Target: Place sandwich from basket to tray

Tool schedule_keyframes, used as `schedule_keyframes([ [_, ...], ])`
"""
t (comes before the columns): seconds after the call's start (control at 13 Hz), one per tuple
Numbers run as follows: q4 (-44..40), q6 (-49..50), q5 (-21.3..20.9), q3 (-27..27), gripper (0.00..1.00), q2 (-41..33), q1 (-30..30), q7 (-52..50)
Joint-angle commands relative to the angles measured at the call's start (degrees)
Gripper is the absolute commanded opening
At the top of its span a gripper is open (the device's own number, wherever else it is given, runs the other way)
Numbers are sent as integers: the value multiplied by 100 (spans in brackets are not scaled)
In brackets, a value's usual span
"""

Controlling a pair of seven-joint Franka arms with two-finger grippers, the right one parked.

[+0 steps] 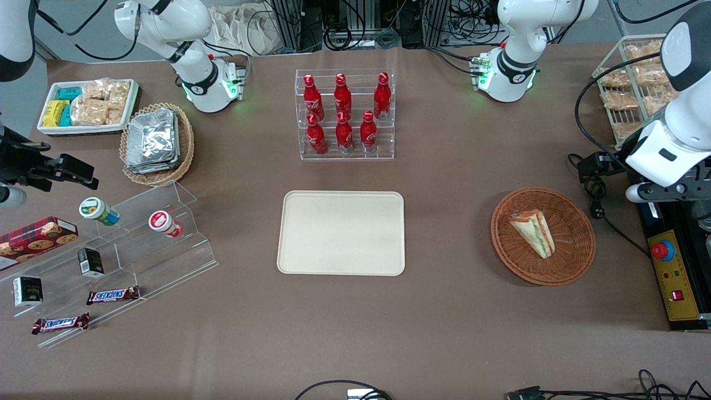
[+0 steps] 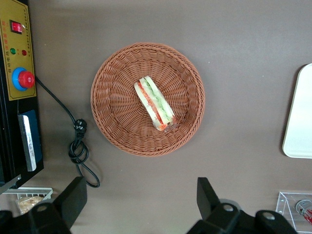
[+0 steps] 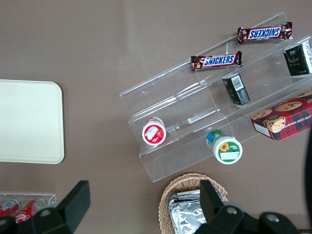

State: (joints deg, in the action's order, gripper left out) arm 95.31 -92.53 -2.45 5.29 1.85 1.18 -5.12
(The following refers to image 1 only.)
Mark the white rectangular snack bin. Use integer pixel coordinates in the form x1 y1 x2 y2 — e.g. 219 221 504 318
37 79 139 137

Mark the brown Snickers bar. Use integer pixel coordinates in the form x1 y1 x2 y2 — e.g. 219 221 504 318
32 313 91 335
86 286 141 306

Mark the black cable with connector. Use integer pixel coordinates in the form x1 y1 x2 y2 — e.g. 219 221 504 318
505 369 711 400

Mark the black looped cable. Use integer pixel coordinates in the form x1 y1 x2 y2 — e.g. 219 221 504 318
294 380 393 400

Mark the round brown wicker basket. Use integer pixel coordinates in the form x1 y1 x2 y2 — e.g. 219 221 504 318
490 187 597 287

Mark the white wire rack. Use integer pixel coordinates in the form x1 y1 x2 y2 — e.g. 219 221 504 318
592 34 683 151

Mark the oval light wicker basket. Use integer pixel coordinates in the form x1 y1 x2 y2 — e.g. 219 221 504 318
119 102 195 186

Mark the cream plastic tray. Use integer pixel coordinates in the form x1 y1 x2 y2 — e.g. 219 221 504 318
277 191 406 277

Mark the red plaid cookie box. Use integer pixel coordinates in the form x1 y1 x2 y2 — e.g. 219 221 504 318
0 216 79 271

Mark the clear acrylic stepped shelf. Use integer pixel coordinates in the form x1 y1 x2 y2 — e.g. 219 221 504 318
0 181 219 349

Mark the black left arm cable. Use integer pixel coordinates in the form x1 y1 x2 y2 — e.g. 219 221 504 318
574 53 667 160

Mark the red lid snack cup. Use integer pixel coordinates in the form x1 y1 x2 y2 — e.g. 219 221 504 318
148 211 183 238

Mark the aluminium profile frame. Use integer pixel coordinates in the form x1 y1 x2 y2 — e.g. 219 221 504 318
268 0 473 52

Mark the stack of foil containers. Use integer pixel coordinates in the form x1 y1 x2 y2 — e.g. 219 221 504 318
125 108 181 174

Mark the triangular sandwich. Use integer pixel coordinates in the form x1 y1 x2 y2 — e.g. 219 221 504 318
508 209 556 260

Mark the yellow snack box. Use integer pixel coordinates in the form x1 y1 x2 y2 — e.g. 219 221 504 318
42 100 70 128

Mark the small black carton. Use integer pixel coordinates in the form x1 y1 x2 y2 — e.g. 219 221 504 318
77 248 105 278
13 276 43 307

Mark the green lid snack cup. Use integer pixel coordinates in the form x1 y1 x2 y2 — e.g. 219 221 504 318
78 197 121 227

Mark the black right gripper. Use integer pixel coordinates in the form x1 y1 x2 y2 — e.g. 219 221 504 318
0 127 99 192

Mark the clear acrylic bottle rack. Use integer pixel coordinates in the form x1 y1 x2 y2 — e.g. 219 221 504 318
295 68 395 161

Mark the wrapped bread pack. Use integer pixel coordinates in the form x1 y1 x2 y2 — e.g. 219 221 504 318
633 64 670 87
625 40 665 63
600 68 631 88
602 91 639 111
613 122 645 142
643 92 679 116

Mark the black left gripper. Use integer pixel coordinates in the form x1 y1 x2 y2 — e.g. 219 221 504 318
578 139 637 184

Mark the black appliance with yellow panel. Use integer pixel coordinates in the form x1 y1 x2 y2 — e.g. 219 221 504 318
636 197 711 332

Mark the white cloth bag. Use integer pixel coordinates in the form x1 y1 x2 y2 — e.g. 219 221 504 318
210 4 284 56

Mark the black power cable with plug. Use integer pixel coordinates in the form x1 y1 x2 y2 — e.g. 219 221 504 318
568 154 650 259

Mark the red cola bottle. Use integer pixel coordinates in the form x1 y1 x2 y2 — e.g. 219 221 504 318
306 114 328 155
335 112 354 154
303 74 325 121
334 73 353 118
373 72 392 121
360 111 378 153

